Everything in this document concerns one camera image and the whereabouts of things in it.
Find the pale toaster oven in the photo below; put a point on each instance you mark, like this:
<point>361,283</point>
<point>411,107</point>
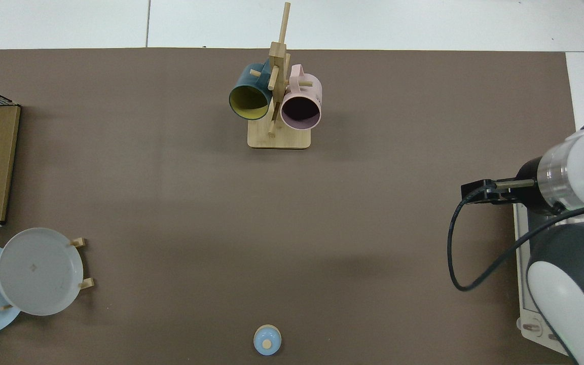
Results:
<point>521,294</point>

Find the pink cup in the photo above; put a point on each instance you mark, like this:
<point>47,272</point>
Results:
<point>312,88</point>

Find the wooden cup stand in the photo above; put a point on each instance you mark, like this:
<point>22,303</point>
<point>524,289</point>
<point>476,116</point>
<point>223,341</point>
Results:
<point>279,139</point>

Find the small blue round bell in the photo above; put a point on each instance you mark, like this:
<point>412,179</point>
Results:
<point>267,340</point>

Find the dark teal cup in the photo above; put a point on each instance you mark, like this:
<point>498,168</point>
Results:
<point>245,78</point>

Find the brown table cloth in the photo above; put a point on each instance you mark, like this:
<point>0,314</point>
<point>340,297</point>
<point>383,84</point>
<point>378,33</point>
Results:
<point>170,203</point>

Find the wooden plate rack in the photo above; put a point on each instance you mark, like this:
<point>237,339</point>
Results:
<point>80,242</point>

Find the grey plate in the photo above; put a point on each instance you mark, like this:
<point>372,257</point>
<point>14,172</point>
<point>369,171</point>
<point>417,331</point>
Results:
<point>38,274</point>

